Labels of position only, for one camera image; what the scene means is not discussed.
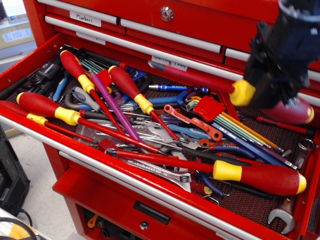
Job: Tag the red tool cabinet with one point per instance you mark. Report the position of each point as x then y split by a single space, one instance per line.
133 31

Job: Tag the cabinet key lock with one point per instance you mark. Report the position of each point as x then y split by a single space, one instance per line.
166 14

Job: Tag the purple insulated screwdriver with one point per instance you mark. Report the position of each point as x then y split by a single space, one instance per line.
114 106

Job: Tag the open red tool drawer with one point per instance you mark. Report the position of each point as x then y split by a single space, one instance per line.
153 208

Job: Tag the silver adjustable wrench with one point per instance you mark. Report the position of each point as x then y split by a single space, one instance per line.
180 178

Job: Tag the blue hex key holder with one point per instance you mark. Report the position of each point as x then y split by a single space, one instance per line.
135 73

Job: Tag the silver combination wrench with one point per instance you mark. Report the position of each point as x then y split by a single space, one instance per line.
285 210

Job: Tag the long blue hex key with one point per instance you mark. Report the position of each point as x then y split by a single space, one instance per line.
255 149

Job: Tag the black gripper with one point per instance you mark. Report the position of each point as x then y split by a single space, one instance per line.
280 54

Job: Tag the red flat wrench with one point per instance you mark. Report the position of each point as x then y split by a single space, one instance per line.
215 134

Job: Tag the black red long screwdriver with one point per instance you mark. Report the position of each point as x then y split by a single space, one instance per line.
104 59

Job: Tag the thin red yellow screwdriver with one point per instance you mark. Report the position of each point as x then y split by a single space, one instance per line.
42 121

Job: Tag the small red black screwdriver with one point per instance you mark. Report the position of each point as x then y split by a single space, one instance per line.
270 122

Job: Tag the white markers label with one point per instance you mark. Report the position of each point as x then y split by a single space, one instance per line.
85 18

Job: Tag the grey blue handled tool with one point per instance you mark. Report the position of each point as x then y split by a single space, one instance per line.
87 103

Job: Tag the black box on floor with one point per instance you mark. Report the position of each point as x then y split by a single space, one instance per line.
14 183

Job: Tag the black hex key set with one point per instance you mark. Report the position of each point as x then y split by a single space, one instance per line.
45 79

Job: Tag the rainbow hex key set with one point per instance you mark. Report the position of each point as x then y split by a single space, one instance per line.
211 111

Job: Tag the white cutting tools label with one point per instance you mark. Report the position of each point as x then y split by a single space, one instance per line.
169 63

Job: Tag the small blue screwdriver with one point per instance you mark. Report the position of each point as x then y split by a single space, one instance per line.
60 87

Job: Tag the light blue handled tool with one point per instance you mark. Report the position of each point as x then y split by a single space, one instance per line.
192 132

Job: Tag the large red yellow screwdriver front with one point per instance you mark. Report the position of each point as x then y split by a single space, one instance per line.
273 179

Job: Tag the blue bit driver pen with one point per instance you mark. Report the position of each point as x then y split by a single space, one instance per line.
175 88

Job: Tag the blue handled pliers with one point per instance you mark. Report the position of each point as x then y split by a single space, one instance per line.
225 150

